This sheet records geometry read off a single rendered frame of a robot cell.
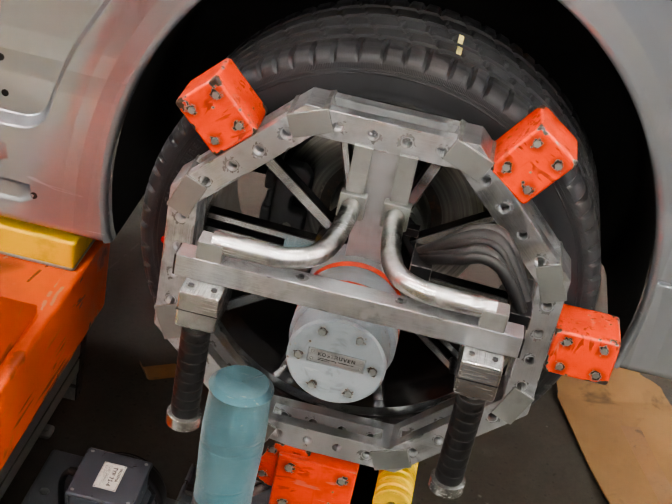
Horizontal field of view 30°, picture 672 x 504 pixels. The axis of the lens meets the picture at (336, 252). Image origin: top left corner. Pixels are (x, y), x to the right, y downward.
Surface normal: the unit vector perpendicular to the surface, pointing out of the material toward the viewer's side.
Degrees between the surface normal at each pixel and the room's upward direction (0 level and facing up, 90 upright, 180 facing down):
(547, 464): 0
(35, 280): 0
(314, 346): 90
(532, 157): 90
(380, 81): 90
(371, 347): 90
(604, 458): 0
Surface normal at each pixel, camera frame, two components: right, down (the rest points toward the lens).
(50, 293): 0.18, -0.84
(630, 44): -0.17, 0.48
